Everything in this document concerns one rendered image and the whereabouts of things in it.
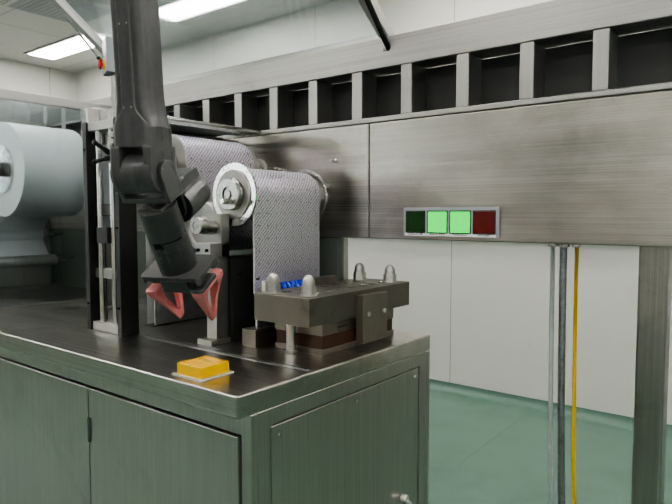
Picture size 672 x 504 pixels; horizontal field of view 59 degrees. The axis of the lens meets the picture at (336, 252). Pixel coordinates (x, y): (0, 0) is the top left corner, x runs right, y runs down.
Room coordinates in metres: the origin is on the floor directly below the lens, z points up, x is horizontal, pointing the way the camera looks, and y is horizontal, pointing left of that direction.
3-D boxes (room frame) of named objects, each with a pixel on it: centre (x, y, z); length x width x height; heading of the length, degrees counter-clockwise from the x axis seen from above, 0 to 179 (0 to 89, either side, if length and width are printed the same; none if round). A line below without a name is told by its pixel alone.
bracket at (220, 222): (1.39, 0.29, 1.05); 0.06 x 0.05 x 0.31; 142
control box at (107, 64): (1.76, 0.66, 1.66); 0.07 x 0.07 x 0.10; 30
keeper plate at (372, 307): (1.37, -0.09, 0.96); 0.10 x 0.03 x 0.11; 142
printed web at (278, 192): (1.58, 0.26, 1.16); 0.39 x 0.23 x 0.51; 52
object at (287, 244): (1.46, 0.12, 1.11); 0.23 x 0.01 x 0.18; 142
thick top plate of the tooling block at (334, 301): (1.42, 0.00, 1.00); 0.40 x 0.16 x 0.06; 142
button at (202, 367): (1.12, 0.25, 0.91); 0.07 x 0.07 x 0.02; 52
